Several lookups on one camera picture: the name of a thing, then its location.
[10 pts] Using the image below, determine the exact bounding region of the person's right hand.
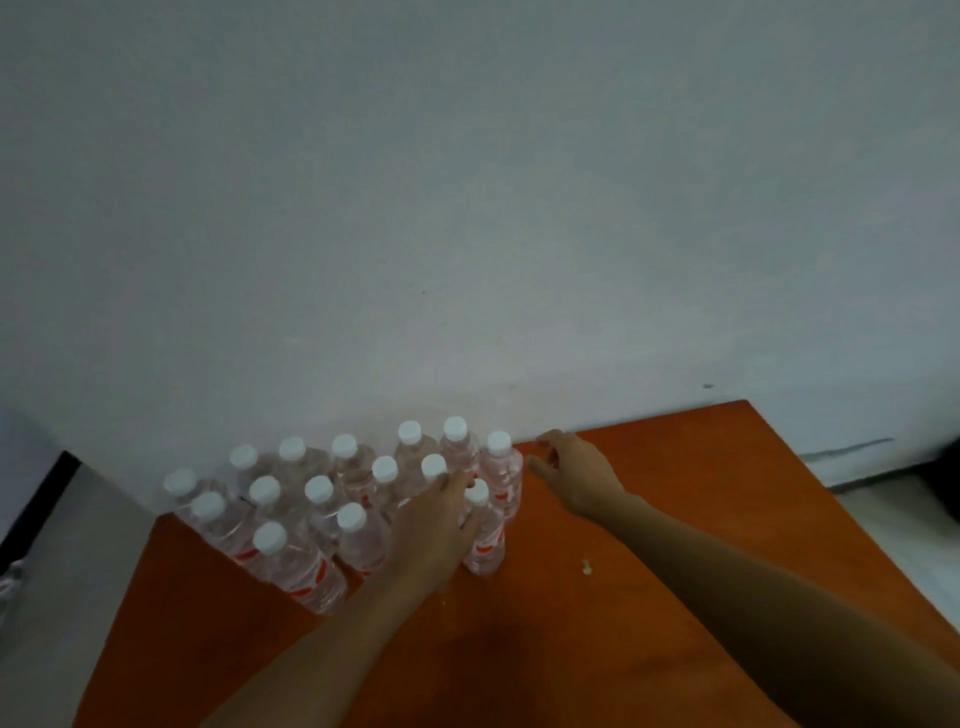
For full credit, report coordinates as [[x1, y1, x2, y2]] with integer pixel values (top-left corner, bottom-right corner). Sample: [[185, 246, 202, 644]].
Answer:
[[525, 428, 628, 523]]

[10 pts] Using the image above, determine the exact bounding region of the person's left hand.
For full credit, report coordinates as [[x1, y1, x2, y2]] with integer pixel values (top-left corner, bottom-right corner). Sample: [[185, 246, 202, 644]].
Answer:
[[381, 470, 485, 595]]

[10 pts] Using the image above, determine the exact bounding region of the person's right forearm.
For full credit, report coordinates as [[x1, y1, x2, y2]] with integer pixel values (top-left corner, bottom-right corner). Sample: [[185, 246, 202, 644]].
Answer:
[[592, 491, 960, 728]]

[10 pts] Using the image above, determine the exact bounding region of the person's left forearm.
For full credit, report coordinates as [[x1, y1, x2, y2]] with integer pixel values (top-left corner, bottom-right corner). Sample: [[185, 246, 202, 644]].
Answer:
[[198, 571, 447, 728]]

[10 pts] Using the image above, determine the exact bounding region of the group of clear water bottles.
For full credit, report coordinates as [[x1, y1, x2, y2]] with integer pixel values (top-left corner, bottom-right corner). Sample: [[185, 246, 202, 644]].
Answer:
[[162, 416, 525, 616]]

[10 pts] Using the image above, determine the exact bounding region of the black strip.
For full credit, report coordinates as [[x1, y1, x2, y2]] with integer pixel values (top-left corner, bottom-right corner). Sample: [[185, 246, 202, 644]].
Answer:
[[0, 450, 82, 560]]

